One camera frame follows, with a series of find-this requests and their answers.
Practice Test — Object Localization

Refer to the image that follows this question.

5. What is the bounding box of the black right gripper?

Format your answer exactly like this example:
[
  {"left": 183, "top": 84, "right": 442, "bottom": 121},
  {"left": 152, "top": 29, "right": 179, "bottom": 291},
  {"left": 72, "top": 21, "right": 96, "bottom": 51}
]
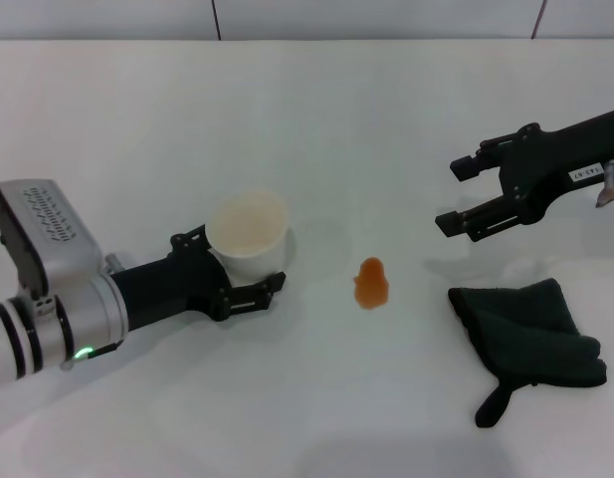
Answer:
[{"left": 434, "top": 105, "right": 614, "bottom": 244}]

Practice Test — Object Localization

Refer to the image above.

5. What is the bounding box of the brown liquid stain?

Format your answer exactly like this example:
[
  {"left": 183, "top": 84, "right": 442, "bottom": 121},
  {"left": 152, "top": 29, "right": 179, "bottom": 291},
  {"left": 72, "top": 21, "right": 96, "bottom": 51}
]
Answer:
[{"left": 352, "top": 256, "right": 390, "bottom": 311}]

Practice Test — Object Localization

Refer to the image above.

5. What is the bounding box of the silver black wrist camera box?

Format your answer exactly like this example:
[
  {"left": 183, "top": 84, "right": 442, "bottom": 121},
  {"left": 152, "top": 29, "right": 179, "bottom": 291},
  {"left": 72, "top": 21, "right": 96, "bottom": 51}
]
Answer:
[{"left": 0, "top": 177, "right": 104, "bottom": 301}]

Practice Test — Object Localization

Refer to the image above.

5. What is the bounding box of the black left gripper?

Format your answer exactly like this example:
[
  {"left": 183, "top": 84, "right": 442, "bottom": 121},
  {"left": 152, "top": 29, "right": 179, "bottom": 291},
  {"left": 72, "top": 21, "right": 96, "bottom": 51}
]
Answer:
[{"left": 109, "top": 223, "right": 287, "bottom": 333}]

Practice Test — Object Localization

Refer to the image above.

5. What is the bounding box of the white paper cup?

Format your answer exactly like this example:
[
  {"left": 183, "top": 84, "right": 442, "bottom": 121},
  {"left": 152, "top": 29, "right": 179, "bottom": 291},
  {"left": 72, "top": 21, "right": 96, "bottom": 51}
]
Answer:
[{"left": 206, "top": 188, "right": 290, "bottom": 286}]

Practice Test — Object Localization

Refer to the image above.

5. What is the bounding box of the dark blue rag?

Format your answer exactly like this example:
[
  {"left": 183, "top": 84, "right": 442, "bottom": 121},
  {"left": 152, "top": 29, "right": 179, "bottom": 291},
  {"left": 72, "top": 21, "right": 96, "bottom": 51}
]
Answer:
[{"left": 447, "top": 277, "right": 608, "bottom": 429}]

